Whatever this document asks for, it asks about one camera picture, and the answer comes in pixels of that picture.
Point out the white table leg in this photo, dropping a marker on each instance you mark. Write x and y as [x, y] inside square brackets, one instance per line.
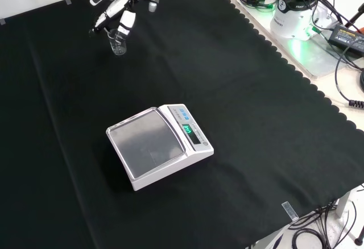
[344, 200]

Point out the black power adapter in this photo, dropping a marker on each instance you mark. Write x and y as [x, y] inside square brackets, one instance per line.
[347, 37]

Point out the pale base board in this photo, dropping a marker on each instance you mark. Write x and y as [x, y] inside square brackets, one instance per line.
[312, 61]

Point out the black bench cloth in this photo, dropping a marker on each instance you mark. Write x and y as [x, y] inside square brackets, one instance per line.
[256, 118]

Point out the black and orange tripod leg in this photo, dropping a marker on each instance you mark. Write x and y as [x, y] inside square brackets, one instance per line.
[357, 16]

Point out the white electronic balance steel pan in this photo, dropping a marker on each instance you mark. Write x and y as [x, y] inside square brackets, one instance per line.
[159, 146]

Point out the small clear glass beaker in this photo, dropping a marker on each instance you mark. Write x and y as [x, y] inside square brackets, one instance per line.
[118, 44]

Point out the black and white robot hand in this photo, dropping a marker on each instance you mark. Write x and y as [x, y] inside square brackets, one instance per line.
[126, 21]

